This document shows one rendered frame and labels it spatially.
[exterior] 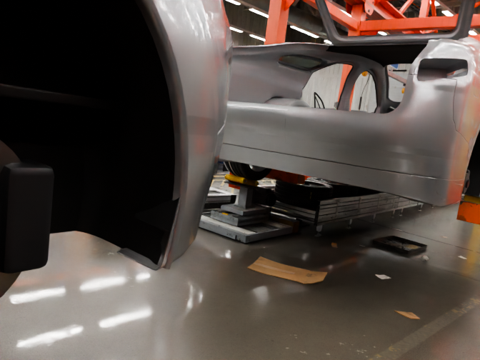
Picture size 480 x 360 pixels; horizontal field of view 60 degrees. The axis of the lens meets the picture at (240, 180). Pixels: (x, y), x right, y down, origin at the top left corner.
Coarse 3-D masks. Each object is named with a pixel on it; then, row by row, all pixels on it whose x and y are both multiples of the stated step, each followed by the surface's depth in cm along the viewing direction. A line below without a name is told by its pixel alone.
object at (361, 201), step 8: (320, 200) 436; (328, 200) 444; (336, 200) 460; (344, 200) 476; (352, 200) 493; (360, 200) 510; (368, 200) 531; (376, 200) 554; (384, 200) 577; (392, 200) 602; (320, 208) 433; (328, 208) 448; (336, 208) 463; (336, 216) 466
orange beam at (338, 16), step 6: (306, 0) 492; (312, 0) 495; (330, 6) 528; (330, 12) 530; (336, 12) 543; (342, 12) 554; (336, 18) 549; (342, 18) 557; (348, 18) 569; (342, 24) 576; (348, 24) 573; (354, 24) 586
